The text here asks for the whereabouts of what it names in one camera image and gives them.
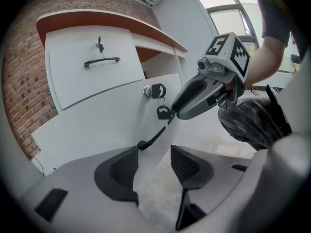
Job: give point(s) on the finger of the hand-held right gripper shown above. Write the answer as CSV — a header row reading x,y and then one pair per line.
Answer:
x,y
196,105
182,96

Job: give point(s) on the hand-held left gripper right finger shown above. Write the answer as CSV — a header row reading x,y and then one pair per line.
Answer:
x,y
189,169

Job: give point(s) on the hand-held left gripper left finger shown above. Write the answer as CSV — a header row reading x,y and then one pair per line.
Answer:
x,y
116,173

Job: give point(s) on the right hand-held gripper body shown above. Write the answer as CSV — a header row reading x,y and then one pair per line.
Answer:
x,y
239,57

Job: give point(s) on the white cabinet drawer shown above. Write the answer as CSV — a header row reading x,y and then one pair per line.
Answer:
x,y
97,120

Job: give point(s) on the person's right forearm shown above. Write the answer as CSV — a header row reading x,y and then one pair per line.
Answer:
x,y
264,62

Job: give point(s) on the white closed drawer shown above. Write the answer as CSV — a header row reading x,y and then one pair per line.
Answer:
x,y
73,81

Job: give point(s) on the white desk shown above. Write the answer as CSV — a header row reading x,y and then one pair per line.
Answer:
x,y
102,17

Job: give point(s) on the black key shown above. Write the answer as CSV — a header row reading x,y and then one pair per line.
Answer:
x,y
101,48
98,41
158,90

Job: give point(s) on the black key fob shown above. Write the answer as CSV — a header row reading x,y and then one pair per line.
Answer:
x,y
163,113

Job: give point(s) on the camouflage trousers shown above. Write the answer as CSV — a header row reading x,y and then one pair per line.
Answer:
x,y
250,122

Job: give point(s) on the black printed T-shirt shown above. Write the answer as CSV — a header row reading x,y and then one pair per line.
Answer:
x,y
274,13

